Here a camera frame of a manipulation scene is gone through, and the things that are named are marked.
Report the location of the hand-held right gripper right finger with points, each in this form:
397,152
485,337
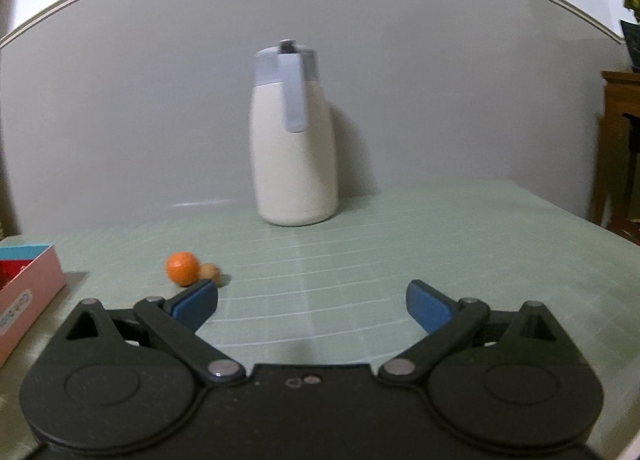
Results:
425,311

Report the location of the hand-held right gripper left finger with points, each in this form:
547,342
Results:
195,308

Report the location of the small brown round fruit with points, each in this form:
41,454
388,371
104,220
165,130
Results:
210,274

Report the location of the orange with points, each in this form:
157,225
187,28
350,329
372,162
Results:
182,267

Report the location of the colourful cardboard box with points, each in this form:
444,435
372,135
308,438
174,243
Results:
30,290

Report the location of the green checked tablecloth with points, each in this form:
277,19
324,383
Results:
400,240

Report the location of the white thermos jug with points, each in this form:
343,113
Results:
292,165

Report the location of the wooden cabinet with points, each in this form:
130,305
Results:
617,150

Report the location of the potted plant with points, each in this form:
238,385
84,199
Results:
632,30

